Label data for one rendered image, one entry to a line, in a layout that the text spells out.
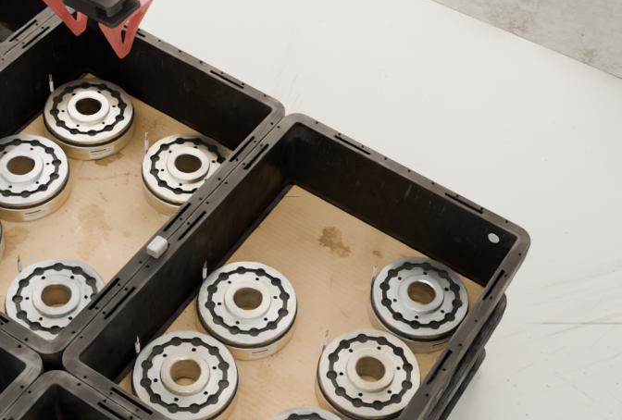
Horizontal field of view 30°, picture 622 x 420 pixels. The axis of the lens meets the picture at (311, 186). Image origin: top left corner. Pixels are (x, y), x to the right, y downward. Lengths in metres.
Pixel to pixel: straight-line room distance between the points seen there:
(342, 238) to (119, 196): 0.25
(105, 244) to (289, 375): 0.25
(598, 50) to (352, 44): 1.28
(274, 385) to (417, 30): 0.74
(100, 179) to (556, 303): 0.57
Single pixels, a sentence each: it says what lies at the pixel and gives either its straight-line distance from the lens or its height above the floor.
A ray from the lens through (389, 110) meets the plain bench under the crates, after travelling 1.62.
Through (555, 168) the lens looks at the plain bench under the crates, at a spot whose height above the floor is 0.70.
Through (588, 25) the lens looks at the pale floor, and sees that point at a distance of 2.96.
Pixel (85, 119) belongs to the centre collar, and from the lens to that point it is 1.35.
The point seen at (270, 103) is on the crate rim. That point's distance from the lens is 1.28.
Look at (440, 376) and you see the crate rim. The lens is 1.09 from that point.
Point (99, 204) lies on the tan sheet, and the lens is 1.31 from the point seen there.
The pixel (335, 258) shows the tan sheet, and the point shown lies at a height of 0.83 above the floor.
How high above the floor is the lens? 1.84
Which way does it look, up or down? 49 degrees down
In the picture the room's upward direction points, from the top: 8 degrees clockwise
